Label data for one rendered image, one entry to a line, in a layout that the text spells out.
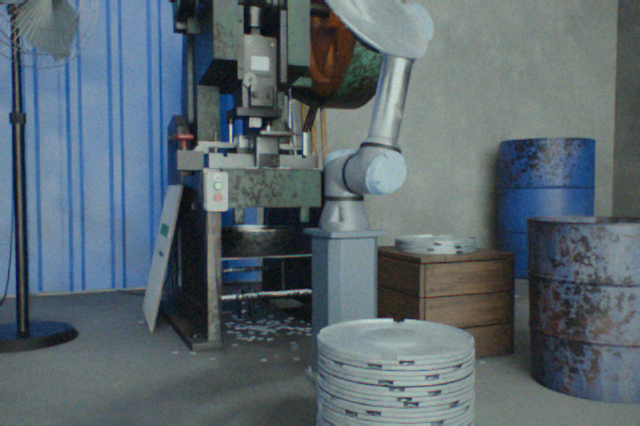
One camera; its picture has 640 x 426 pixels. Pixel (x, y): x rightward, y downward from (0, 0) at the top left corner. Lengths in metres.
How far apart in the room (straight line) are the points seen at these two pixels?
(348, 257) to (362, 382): 0.70
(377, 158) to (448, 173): 2.75
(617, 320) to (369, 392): 0.92
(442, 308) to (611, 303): 0.53
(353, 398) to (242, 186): 1.33
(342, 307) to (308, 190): 0.74
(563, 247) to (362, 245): 0.55
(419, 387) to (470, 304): 1.07
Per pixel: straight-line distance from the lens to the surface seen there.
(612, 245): 1.78
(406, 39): 1.38
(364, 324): 1.29
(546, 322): 1.88
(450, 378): 1.09
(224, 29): 2.45
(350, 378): 1.08
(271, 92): 2.47
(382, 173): 1.63
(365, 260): 1.76
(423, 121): 4.28
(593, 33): 5.36
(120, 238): 3.55
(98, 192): 3.55
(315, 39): 2.95
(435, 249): 2.10
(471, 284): 2.10
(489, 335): 2.18
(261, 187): 2.30
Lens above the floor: 0.57
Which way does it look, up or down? 3 degrees down
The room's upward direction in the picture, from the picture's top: straight up
